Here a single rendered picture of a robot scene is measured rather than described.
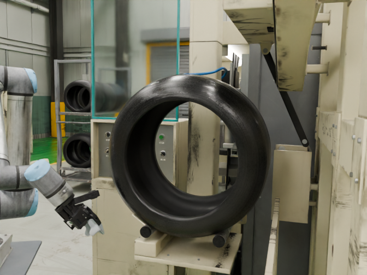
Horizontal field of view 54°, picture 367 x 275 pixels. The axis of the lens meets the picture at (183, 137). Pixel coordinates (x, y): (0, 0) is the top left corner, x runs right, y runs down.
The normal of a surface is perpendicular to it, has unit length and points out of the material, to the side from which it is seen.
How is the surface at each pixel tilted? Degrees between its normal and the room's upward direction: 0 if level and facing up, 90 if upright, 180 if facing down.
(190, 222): 100
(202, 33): 90
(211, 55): 90
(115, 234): 90
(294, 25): 162
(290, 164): 90
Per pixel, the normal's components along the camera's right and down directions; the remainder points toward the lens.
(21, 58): 0.94, 0.05
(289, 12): -0.11, 0.98
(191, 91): -0.25, -0.08
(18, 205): 0.54, 0.15
